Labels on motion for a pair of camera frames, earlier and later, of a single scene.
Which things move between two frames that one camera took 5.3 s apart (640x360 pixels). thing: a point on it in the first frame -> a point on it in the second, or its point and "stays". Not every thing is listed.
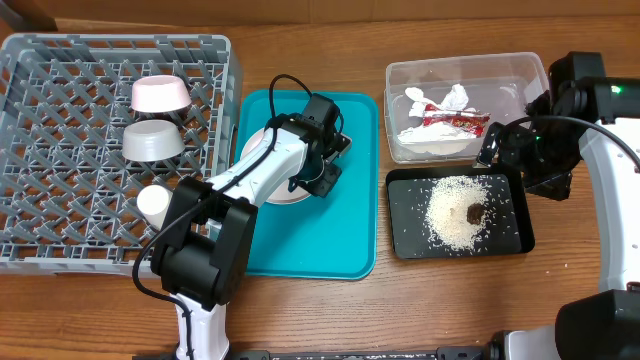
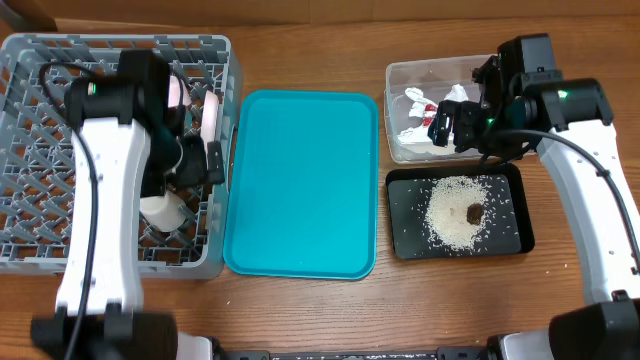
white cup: [153, 201] stays
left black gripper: [324, 185] -> [197, 172]
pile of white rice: [446, 210] stays
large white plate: [284, 194] -> [209, 118]
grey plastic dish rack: [68, 194] stays
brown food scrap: [474, 213] stays
